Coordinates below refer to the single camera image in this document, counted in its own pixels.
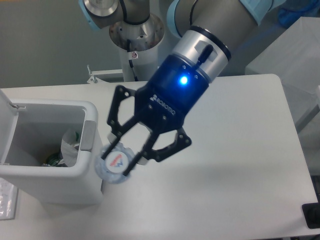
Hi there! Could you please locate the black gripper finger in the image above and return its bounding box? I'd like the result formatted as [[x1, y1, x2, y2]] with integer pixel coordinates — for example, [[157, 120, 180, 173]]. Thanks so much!
[[122, 127, 192, 176], [100, 84, 141, 161]]

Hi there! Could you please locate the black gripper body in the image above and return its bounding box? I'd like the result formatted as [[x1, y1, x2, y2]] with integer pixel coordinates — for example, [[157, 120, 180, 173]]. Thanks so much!
[[134, 55, 209, 133]]

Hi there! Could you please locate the clear crushed plastic bottle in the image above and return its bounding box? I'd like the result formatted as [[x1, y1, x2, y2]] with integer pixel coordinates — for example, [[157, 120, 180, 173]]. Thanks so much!
[[94, 142, 135, 184]]

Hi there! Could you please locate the white plastic wrapper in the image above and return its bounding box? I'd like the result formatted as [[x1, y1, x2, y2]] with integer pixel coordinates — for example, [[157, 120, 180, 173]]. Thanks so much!
[[59, 128, 80, 167]]

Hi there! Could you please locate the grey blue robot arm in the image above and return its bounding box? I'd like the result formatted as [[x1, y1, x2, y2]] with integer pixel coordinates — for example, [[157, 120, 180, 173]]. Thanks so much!
[[96, 0, 282, 178]]

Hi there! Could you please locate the white trash can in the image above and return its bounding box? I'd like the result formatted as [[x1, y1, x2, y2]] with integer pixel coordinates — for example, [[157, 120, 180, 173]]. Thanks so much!
[[0, 93, 103, 205]]

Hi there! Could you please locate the green wrapper in bin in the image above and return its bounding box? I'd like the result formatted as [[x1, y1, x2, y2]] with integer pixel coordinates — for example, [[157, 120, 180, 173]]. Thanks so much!
[[41, 152, 61, 167]]

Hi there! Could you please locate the white side cabinet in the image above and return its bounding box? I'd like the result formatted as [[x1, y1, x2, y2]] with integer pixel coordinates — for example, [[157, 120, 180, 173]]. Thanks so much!
[[245, 17, 320, 123]]

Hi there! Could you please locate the blue plastic bag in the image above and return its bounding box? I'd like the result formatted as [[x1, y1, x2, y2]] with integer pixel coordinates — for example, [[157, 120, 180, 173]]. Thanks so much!
[[277, 0, 320, 29]]

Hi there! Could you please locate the black device at edge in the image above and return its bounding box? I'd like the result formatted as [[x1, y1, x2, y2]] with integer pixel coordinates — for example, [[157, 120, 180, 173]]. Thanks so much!
[[302, 202, 320, 229]]

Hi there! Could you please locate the clear plastic sheet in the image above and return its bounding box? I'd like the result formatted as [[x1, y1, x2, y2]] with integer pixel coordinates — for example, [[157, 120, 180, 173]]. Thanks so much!
[[0, 178, 19, 221]]

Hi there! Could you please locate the white metal base frame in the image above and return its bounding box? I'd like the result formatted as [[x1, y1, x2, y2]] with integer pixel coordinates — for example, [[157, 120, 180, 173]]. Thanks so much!
[[86, 64, 161, 85]]

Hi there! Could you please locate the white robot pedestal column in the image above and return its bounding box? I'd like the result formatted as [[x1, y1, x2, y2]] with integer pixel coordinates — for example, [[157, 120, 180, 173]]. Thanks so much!
[[109, 13, 165, 74]]

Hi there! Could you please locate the black cable on pedestal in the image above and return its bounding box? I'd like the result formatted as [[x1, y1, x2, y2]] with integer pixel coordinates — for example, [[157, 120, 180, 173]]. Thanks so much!
[[126, 39, 139, 82]]

